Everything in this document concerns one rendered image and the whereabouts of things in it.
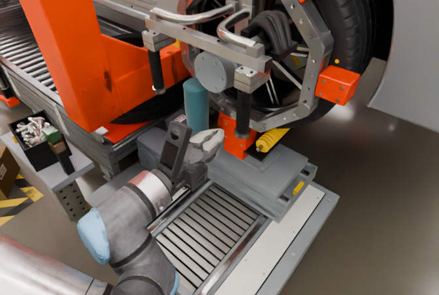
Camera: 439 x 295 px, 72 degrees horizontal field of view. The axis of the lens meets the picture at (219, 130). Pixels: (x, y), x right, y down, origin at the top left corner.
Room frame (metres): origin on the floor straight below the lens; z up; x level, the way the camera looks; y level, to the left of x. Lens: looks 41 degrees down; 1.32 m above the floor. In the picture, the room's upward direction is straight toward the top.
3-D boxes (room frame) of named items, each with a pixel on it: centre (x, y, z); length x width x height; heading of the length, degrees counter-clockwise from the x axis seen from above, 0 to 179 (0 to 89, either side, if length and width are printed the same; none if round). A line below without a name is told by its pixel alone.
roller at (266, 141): (0.92, -0.24, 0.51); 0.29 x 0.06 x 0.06; 140
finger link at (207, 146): (0.52, 0.01, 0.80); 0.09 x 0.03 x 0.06; 140
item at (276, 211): (1.05, -0.19, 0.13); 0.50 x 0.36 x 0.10; 50
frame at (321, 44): (0.92, -0.08, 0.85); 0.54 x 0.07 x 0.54; 50
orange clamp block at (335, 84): (0.73, -0.33, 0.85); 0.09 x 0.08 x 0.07; 50
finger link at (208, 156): (0.48, 0.03, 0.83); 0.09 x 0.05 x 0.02; 140
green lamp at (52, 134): (0.75, 0.56, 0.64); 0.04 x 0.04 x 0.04; 50
